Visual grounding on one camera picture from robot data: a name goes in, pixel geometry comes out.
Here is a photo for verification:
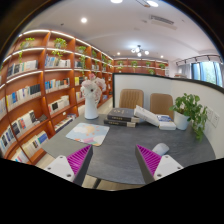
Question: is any green potted plant white pot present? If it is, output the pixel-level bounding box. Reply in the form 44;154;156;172
170;93;207;141

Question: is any left tan chair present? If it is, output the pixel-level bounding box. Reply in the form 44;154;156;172
119;89;144;109

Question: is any dark hardcover book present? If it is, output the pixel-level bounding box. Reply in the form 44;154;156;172
104;119;136;127
107;108;140;123

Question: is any right tan chair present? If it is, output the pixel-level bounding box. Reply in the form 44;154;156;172
150;93;174;119

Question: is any white computer mouse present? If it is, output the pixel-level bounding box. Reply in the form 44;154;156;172
153;143;169;156

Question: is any white wall socket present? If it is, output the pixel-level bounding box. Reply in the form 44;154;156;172
207;108;220;127

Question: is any open white book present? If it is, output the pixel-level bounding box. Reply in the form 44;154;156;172
134;106;176;130

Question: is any upper dark hardcover book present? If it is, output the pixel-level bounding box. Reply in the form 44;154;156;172
107;108;140;123

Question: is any ceiling chandelier lamp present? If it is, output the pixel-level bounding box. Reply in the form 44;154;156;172
131;45;149;57

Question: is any tan chair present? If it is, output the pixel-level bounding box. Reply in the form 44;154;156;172
119;89;144;109
150;93;174;119

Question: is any ceiling air vent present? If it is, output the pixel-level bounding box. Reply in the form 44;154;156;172
149;15;174;26

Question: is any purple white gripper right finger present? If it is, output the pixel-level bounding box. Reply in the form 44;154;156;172
135;145;183;184

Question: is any large wooden bookshelf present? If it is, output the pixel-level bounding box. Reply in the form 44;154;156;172
0;29;114;165

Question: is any colourful map mouse pad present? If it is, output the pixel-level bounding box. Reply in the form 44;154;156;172
66;123;109;146

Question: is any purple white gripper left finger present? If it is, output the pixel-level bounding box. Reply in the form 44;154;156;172
45;145;93;186

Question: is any white partition screen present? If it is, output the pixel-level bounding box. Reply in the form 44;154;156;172
113;73;224;158

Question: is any white flower vase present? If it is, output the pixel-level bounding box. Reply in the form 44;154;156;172
84;88;98;120

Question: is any lower dark hardcover book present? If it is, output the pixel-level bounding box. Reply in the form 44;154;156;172
104;119;136;127

